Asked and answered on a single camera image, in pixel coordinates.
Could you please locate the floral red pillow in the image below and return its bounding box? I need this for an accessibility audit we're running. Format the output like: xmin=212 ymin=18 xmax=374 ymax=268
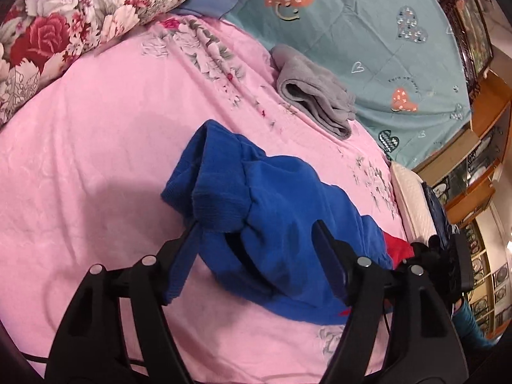
xmin=0 ymin=0 xmax=206 ymax=126

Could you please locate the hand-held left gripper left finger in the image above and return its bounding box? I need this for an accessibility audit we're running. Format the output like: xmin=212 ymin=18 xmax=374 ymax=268
xmin=45 ymin=220 xmax=199 ymax=384

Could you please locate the teal heart print quilt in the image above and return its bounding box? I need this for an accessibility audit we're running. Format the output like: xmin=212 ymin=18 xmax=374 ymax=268
xmin=222 ymin=0 xmax=472 ymax=164

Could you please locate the red cloth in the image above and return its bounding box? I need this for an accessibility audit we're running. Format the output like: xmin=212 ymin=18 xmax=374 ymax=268
xmin=382 ymin=230 xmax=415 ymax=269

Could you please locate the person's right forearm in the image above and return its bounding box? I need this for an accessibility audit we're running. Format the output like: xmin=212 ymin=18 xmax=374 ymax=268
xmin=452 ymin=298 xmax=497 ymax=349

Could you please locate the dark framed picture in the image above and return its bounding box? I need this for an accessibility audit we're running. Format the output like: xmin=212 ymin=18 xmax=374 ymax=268
xmin=439 ymin=0 xmax=494 ymax=102

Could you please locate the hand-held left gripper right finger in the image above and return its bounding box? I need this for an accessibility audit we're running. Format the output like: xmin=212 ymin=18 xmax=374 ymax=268
xmin=313 ymin=220 xmax=469 ymax=384

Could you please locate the wooden display cabinet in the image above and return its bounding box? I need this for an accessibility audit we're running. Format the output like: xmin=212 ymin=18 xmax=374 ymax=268
xmin=412 ymin=102 xmax=512 ymax=340

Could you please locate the pink floral bed sheet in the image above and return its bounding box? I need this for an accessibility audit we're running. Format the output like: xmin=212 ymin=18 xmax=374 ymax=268
xmin=0 ymin=15 xmax=414 ymax=380

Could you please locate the dark blue cloth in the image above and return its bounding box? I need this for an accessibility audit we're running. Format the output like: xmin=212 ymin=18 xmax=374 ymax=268
xmin=420 ymin=182 xmax=459 ymax=249

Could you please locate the folded grey towel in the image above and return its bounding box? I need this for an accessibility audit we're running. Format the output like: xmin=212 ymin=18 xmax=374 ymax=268
xmin=270 ymin=44 xmax=357 ymax=140

